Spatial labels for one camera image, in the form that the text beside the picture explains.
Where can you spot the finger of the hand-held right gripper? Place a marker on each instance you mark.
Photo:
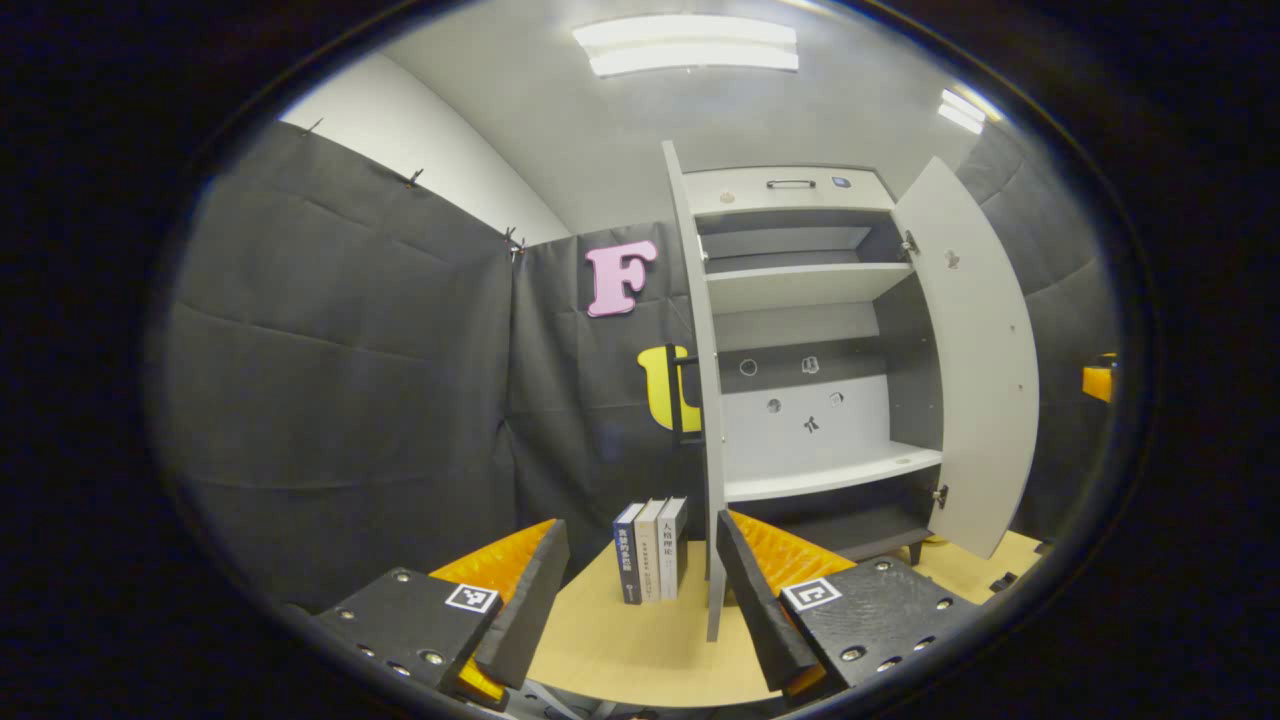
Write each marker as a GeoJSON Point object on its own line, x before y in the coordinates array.
{"type": "Point", "coordinates": [1100, 380]}

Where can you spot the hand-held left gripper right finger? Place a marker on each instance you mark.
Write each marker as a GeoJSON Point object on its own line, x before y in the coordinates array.
{"type": "Point", "coordinates": [768, 625]}

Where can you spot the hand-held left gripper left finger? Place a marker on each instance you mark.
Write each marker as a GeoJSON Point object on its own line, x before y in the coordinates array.
{"type": "Point", "coordinates": [525, 620]}

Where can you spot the grey cabinet door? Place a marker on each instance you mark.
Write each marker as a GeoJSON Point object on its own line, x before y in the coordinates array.
{"type": "Point", "coordinates": [980, 380]}
{"type": "Point", "coordinates": [714, 560]}

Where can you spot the grey double-door shoe cabinet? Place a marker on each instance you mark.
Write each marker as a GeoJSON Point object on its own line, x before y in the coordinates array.
{"type": "Point", "coordinates": [800, 440]}

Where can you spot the grey cabinet shelf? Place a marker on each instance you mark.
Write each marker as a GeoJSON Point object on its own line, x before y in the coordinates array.
{"type": "Point", "coordinates": [800, 288]}
{"type": "Point", "coordinates": [830, 475]}

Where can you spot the blue book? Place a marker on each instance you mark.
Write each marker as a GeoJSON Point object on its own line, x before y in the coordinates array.
{"type": "Point", "coordinates": [628, 555]}

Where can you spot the grey book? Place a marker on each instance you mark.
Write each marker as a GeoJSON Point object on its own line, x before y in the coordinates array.
{"type": "Point", "coordinates": [673, 545]}

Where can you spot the white book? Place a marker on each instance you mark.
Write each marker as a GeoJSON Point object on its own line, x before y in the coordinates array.
{"type": "Point", "coordinates": [651, 550]}

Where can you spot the small ceiling light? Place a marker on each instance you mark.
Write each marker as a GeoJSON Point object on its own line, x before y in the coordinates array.
{"type": "Point", "coordinates": [961, 110]}

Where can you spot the black backdrop cloth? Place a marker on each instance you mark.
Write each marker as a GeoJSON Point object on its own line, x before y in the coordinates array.
{"type": "Point", "coordinates": [350, 350]}

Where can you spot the long ceiling light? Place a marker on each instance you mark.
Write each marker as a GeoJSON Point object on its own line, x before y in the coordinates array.
{"type": "Point", "coordinates": [685, 45]}

